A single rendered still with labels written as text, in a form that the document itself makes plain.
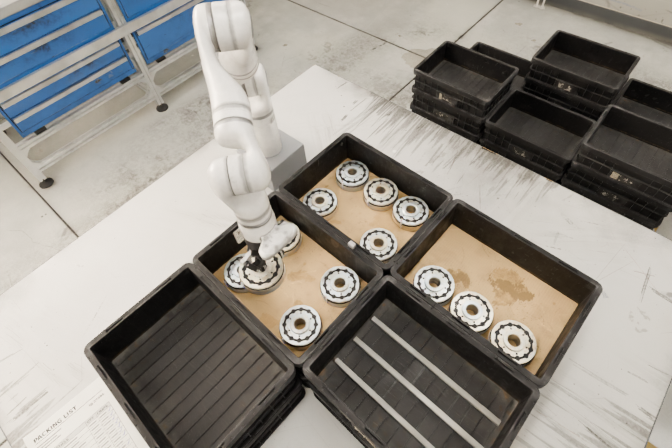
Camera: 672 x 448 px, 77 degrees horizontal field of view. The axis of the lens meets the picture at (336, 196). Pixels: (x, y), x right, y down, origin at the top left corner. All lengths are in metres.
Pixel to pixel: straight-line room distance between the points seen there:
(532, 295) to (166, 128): 2.41
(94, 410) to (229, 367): 0.40
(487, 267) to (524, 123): 1.20
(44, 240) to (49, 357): 1.35
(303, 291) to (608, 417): 0.80
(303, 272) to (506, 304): 0.53
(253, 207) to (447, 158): 0.96
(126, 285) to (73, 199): 1.45
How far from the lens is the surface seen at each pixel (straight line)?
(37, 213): 2.92
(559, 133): 2.30
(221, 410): 1.11
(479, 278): 1.20
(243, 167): 0.72
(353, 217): 1.26
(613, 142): 2.18
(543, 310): 1.20
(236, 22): 0.88
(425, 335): 1.11
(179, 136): 2.90
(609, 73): 2.55
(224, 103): 0.78
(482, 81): 2.30
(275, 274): 0.99
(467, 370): 1.10
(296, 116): 1.76
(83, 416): 1.38
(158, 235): 1.53
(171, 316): 1.22
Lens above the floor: 1.87
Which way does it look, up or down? 53 degrees down
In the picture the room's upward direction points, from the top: 5 degrees counter-clockwise
